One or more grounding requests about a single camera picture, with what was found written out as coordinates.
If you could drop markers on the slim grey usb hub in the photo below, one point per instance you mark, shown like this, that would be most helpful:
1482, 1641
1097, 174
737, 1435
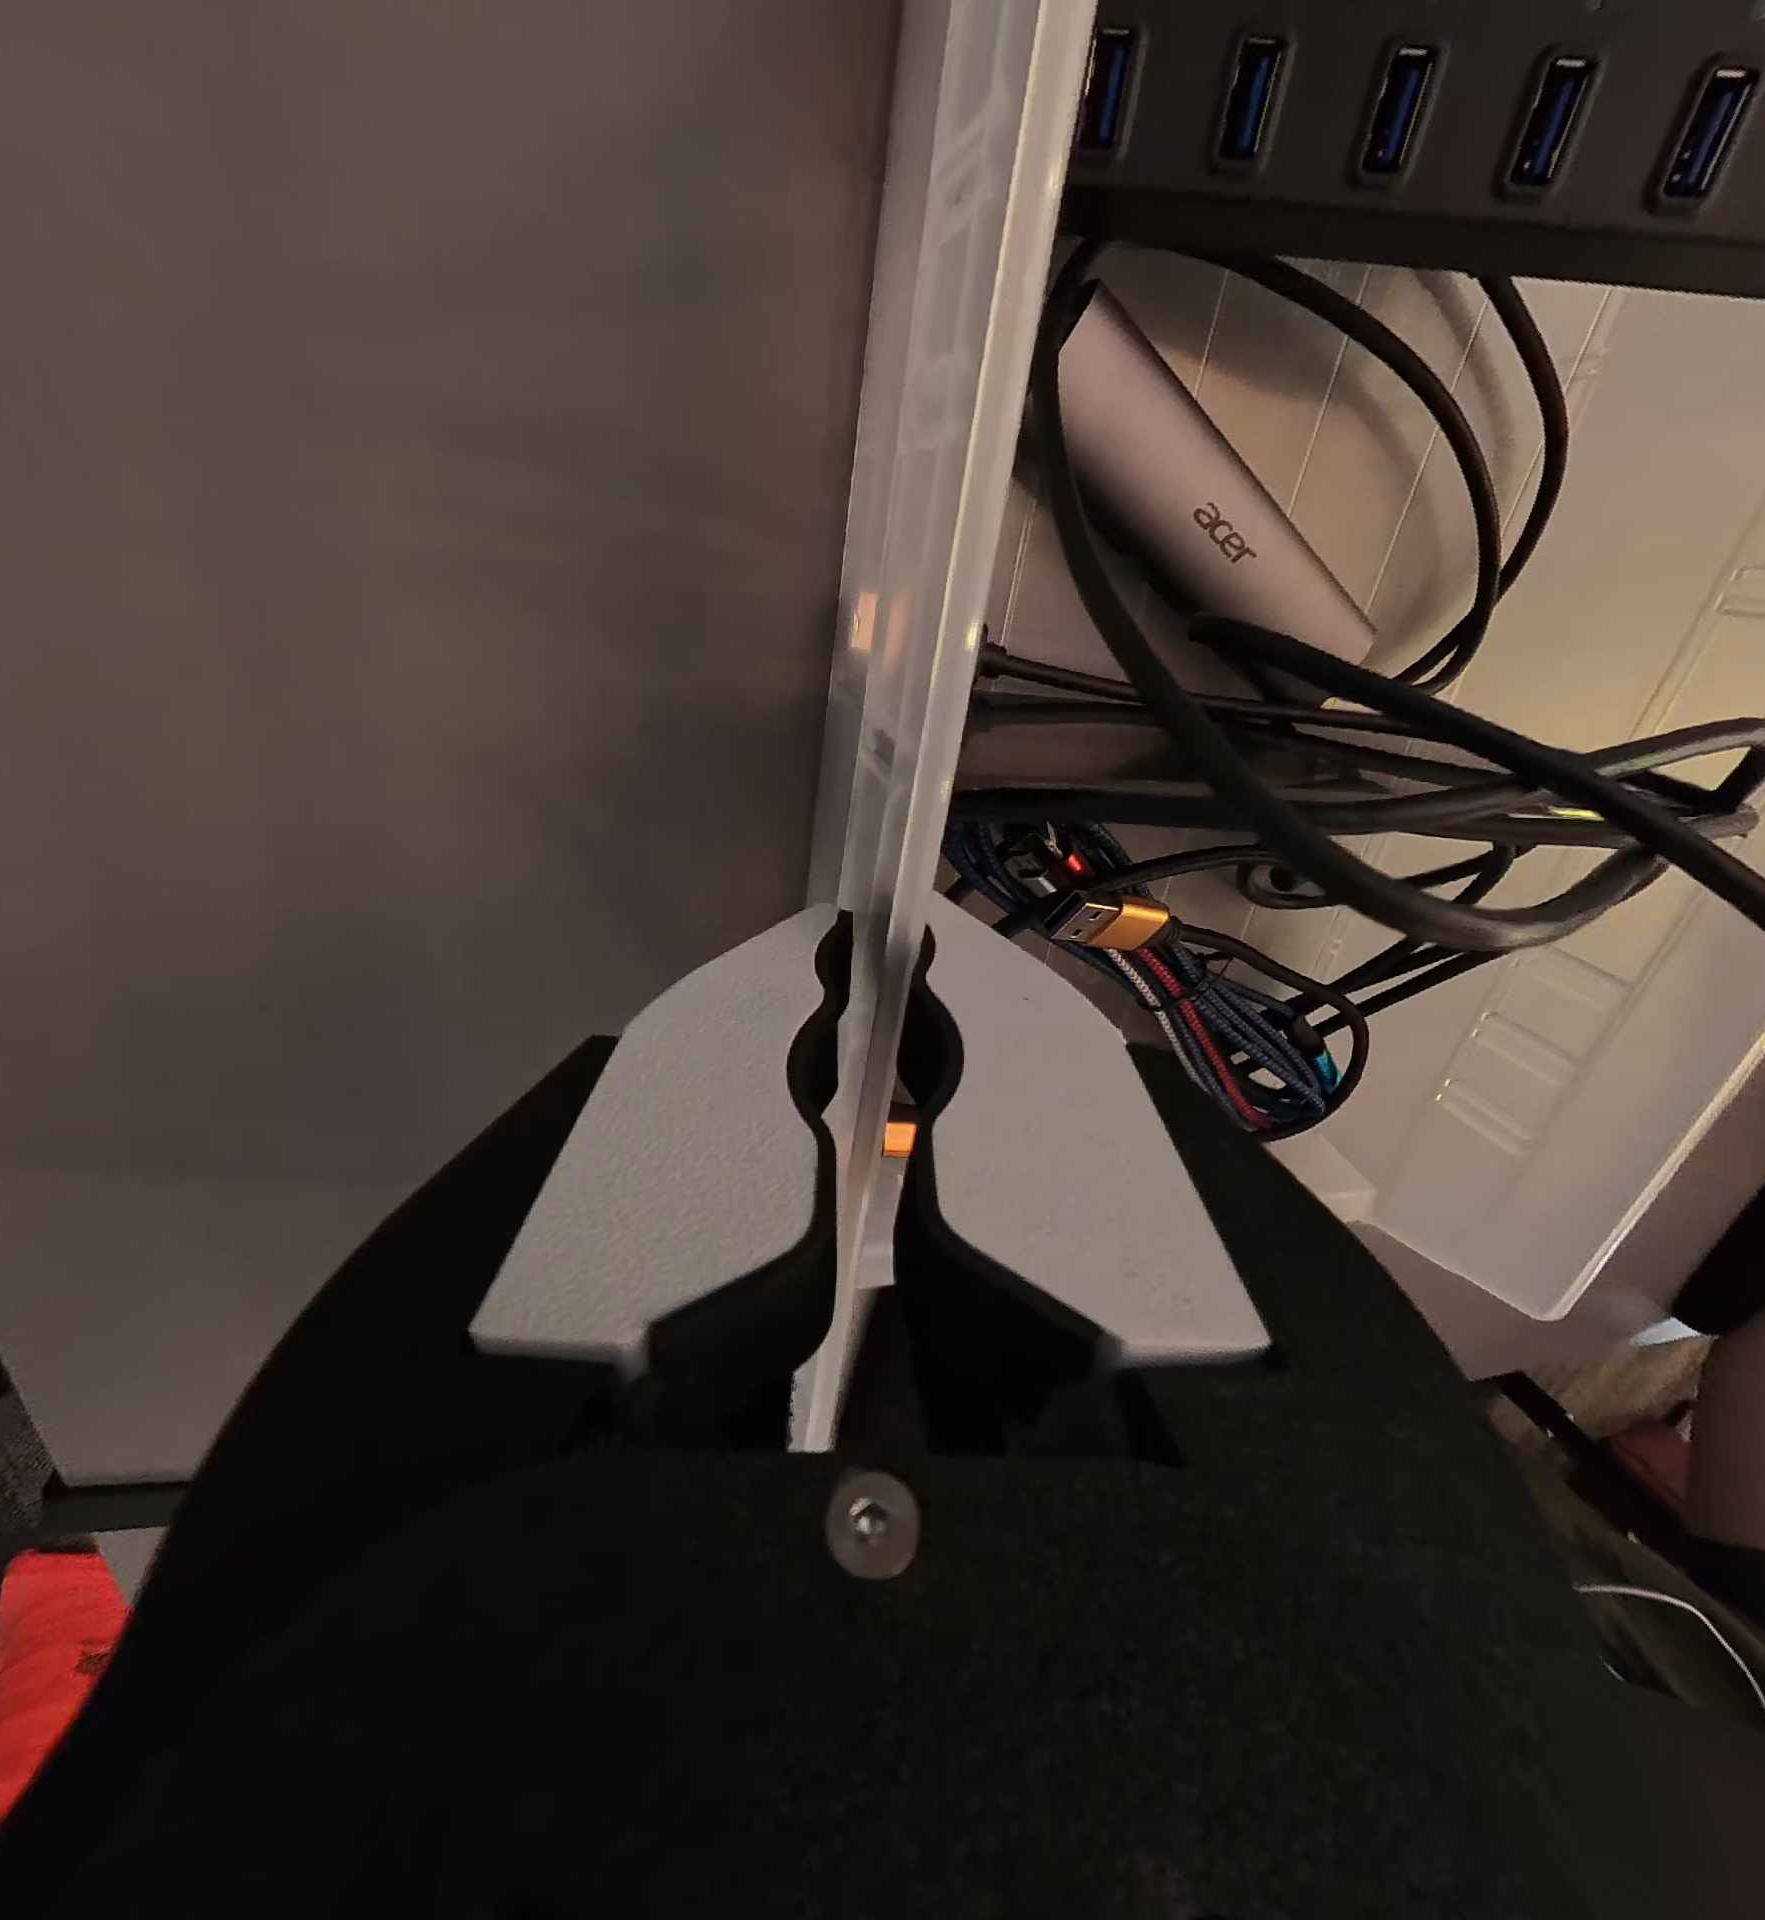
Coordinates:
1183, 481

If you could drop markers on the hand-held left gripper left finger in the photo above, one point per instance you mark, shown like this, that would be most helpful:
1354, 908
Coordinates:
656, 1201

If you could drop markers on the black usb hub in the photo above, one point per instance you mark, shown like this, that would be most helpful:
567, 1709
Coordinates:
1303, 226

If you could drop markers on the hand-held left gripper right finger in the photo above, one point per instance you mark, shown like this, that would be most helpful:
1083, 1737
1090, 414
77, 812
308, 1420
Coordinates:
1093, 1201

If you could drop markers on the clear plastic bin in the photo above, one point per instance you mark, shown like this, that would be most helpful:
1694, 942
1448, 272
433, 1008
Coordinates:
1663, 1141

